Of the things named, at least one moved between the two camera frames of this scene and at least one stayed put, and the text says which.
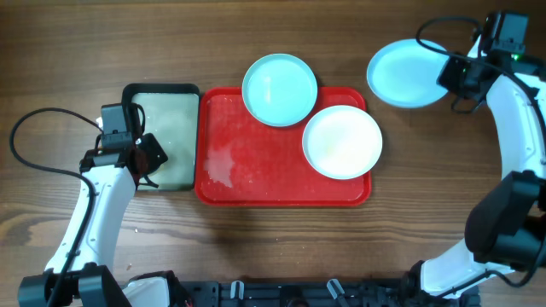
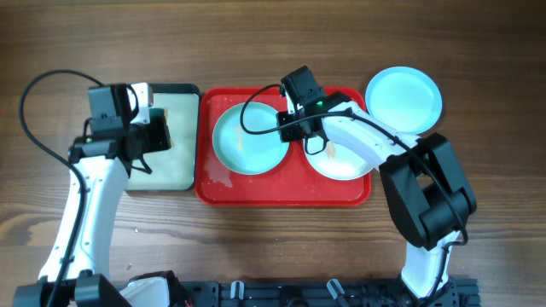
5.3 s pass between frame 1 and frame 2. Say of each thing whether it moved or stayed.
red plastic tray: stayed
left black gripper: moved
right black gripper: moved
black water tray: stayed
